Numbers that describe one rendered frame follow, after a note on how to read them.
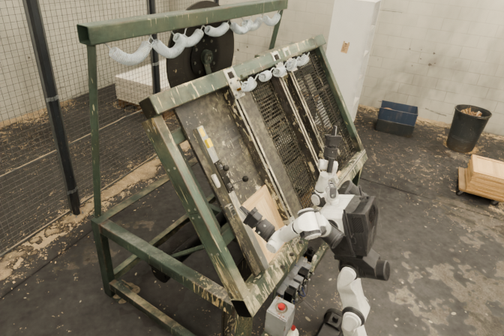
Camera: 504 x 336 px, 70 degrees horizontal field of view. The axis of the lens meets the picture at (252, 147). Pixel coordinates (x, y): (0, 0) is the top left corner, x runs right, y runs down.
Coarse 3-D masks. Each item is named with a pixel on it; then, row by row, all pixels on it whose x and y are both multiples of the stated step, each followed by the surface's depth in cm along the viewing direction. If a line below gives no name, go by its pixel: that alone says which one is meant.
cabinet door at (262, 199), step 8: (256, 192) 231; (264, 192) 236; (248, 200) 223; (256, 200) 229; (264, 200) 234; (272, 200) 240; (248, 208) 221; (264, 208) 233; (272, 208) 238; (264, 216) 231; (272, 216) 237; (280, 224) 241; (264, 240) 226; (264, 248) 223; (272, 256) 227
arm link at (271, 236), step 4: (272, 224) 187; (268, 228) 183; (272, 228) 184; (264, 232) 183; (268, 232) 182; (272, 232) 184; (276, 232) 184; (260, 236) 186; (264, 236) 183; (268, 236) 183; (272, 236) 182; (276, 236) 183; (268, 240) 184; (272, 240) 182; (276, 240) 181; (280, 240) 182; (268, 244) 181; (272, 244) 179; (276, 244) 180; (280, 244) 182; (268, 248) 182; (272, 248) 180; (276, 248) 179; (272, 252) 182
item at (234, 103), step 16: (224, 96) 229; (240, 96) 226; (240, 112) 228; (240, 128) 233; (256, 144) 235; (256, 160) 236; (272, 176) 239; (272, 192) 239; (288, 208) 242; (288, 224) 242
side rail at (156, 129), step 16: (144, 128) 187; (160, 128) 182; (160, 144) 185; (160, 160) 190; (176, 160) 185; (176, 176) 188; (176, 192) 193; (192, 192) 188; (192, 208) 191; (208, 224) 191; (208, 240) 194; (224, 256) 194; (224, 272) 198; (240, 288) 197
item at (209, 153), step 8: (200, 136) 203; (200, 144) 205; (208, 152) 204; (208, 160) 207; (216, 160) 207; (224, 192) 210; (232, 192) 211; (232, 200) 210; (240, 216) 211; (240, 224) 213; (248, 232) 213; (248, 240) 214; (256, 240) 217; (256, 248) 215; (256, 256) 216; (264, 256) 219; (264, 264) 217
